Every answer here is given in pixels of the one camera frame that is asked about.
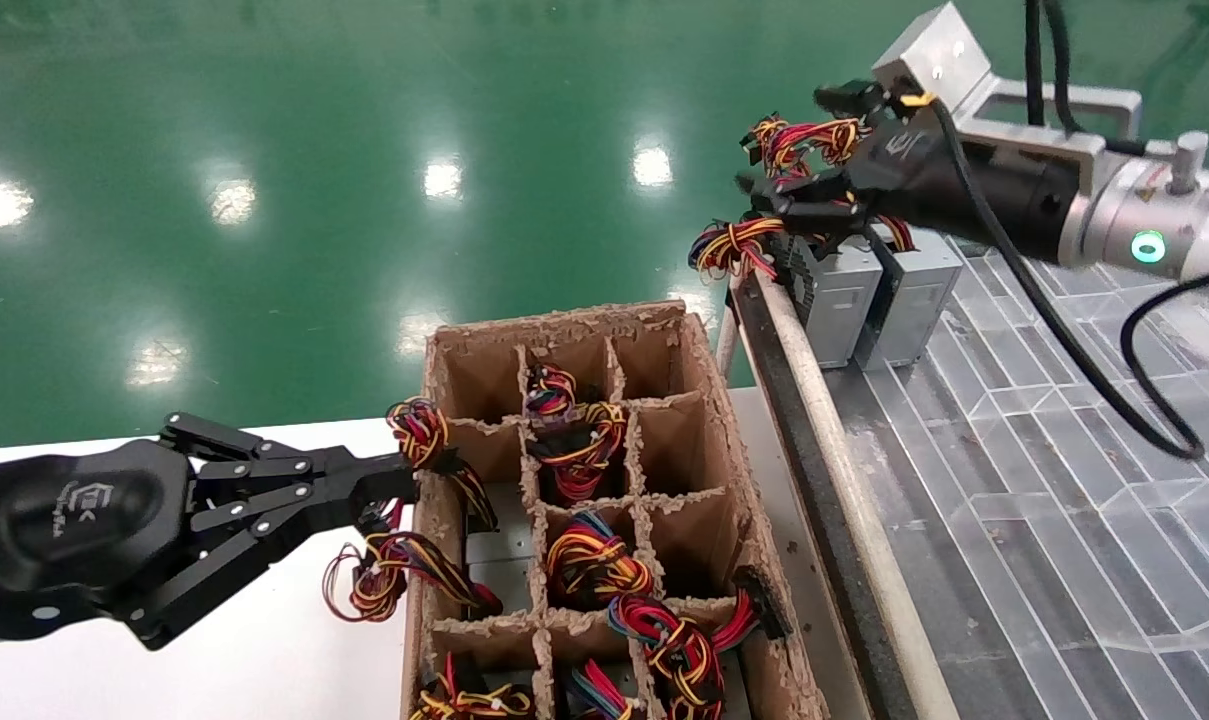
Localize long black looping cable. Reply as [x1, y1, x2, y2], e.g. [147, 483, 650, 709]
[924, 95, 1209, 463]

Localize black rack rail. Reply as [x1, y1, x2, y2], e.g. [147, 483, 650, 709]
[734, 272, 920, 720]

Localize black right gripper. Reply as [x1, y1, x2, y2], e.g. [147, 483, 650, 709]
[736, 80, 1080, 266]

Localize long white rack pipe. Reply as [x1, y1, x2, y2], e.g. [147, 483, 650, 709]
[754, 265, 965, 720]

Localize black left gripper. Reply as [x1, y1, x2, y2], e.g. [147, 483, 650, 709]
[0, 412, 421, 651]

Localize transparent plastic divider tray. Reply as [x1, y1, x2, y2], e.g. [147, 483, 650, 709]
[829, 235, 1209, 720]

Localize black camera cable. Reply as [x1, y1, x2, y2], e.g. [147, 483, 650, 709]
[1024, 0, 1047, 129]
[1044, 0, 1083, 137]

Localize brown cardboard divider box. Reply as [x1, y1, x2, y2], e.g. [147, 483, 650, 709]
[401, 300, 833, 720]

